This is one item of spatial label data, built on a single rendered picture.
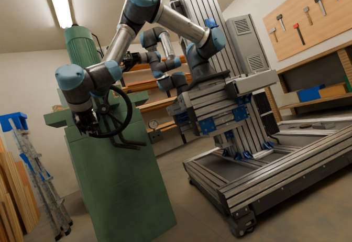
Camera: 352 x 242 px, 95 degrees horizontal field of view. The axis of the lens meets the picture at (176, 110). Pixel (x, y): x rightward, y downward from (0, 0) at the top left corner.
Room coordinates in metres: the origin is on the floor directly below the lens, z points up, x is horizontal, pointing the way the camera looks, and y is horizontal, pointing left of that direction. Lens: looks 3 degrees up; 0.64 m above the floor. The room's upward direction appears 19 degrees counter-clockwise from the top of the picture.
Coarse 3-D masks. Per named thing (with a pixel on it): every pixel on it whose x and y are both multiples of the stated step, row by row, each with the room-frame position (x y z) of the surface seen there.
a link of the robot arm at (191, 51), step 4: (192, 44) 0.95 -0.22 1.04; (188, 48) 0.97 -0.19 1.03; (192, 48) 0.95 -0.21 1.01; (196, 48) 0.92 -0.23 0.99; (188, 52) 0.98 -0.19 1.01; (192, 52) 0.95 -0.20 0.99; (196, 52) 0.93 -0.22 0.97; (188, 56) 0.99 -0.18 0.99; (192, 56) 0.96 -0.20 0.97; (196, 56) 0.94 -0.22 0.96; (200, 56) 0.93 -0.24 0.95; (192, 60) 0.97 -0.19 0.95; (196, 60) 0.95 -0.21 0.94; (200, 60) 0.95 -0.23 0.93; (204, 60) 0.95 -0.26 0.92; (208, 60) 0.98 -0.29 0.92; (192, 64) 0.98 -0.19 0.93
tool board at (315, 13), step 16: (288, 0) 2.65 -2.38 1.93; (304, 0) 2.48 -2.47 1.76; (320, 0) 2.33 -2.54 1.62; (336, 0) 2.21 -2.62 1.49; (272, 16) 2.91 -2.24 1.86; (288, 16) 2.72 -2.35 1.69; (304, 16) 2.55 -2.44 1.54; (320, 16) 2.40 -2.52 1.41; (336, 16) 2.26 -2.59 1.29; (272, 32) 2.98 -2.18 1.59; (288, 32) 2.80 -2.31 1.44; (304, 32) 2.61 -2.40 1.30; (320, 32) 2.46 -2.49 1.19; (336, 32) 2.32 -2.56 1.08; (288, 48) 2.87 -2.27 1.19; (304, 48) 2.68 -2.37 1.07
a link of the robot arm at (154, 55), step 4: (148, 52) 1.11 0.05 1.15; (152, 52) 1.12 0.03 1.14; (156, 52) 1.13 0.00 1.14; (148, 56) 1.10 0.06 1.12; (152, 56) 1.11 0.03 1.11; (156, 56) 1.12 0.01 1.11; (160, 56) 1.14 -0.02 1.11; (148, 60) 1.11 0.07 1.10; (152, 60) 1.11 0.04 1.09; (160, 60) 1.17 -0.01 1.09
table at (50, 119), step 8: (120, 96) 1.04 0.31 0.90; (128, 96) 1.06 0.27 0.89; (136, 96) 1.08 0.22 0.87; (144, 96) 1.10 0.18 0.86; (112, 104) 0.92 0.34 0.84; (120, 104) 1.03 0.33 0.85; (136, 104) 1.18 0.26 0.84; (56, 112) 0.89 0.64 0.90; (64, 112) 0.90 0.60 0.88; (48, 120) 0.87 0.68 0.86; (56, 120) 0.88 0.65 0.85; (64, 120) 0.91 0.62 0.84
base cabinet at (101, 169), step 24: (72, 144) 0.90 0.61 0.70; (96, 144) 0.95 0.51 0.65; (96, 168) 0.93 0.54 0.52; (120, 168) 0.98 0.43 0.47; (144, 168) 1.04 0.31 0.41; (96, 192) 0.92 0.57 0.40; (120, 192) 0.97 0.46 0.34; (144, 192) 1.02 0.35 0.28; (96, 216) 0.91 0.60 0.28; (120, 216) 0.95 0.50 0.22; (144, 216) 1.00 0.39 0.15; (168, 216) 1.06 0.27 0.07; (120, 240) 0.94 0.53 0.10; (144, 240) 0.99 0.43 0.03
